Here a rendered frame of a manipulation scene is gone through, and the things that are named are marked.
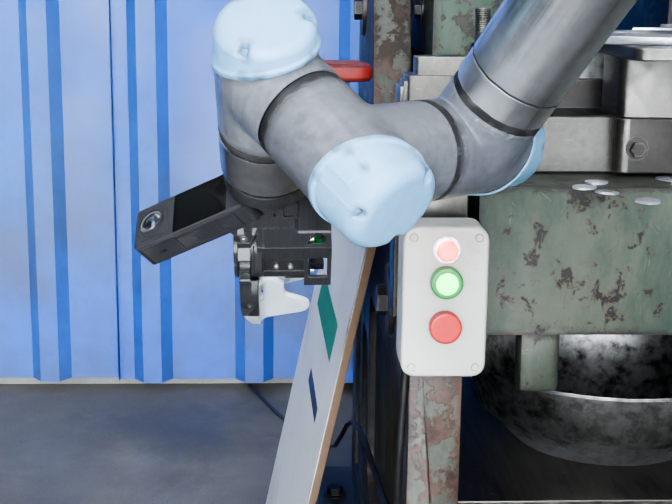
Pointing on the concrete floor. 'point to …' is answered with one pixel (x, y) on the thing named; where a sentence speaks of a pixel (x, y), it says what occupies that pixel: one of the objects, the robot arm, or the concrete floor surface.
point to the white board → (320, 374)
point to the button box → (442, 353)
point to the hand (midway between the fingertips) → (249, 310)
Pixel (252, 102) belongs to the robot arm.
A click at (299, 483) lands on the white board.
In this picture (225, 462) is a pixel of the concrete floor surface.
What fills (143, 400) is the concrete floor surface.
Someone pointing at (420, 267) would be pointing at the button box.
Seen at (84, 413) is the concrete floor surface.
